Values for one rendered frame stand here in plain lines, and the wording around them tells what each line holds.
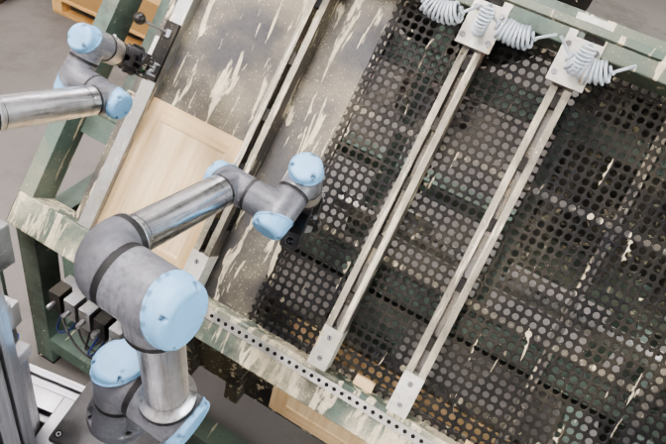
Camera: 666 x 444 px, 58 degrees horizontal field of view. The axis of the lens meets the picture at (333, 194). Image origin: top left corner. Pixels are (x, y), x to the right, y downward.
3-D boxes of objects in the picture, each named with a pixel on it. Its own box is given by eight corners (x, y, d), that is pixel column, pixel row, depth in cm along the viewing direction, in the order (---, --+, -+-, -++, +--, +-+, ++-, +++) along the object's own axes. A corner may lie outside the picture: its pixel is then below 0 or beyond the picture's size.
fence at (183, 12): (85, 223, 202) (77, 223, 198) (203, -39, 194) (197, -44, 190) (96, 229, 200) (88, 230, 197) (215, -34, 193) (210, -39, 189)
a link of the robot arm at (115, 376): (120, 357, 139) (119, 321, 130) (165, 389, 135) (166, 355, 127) (79, 394, 130) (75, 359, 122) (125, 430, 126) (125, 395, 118)
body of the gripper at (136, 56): (148, 81, 175) (124, 71, 163) (125, 69, 177) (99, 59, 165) (159, 57, 174) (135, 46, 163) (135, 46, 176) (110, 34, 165)
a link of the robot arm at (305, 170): (278, 171, 125) (300, 142, 128) (279, 192, 135) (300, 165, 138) (309, 190, 124) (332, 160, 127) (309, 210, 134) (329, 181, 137)
